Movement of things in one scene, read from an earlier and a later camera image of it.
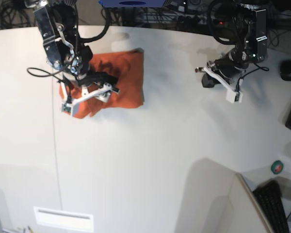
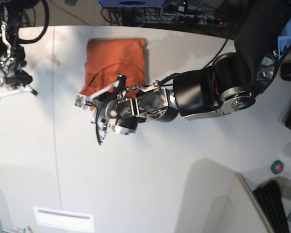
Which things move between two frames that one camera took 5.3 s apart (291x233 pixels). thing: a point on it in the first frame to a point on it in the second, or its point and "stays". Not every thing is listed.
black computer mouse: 290,70 stays
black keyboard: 269,194 stays
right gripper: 222,71 to 119,113
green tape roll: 277,167 stays
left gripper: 80,75 to 15,77
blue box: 132,3 stays
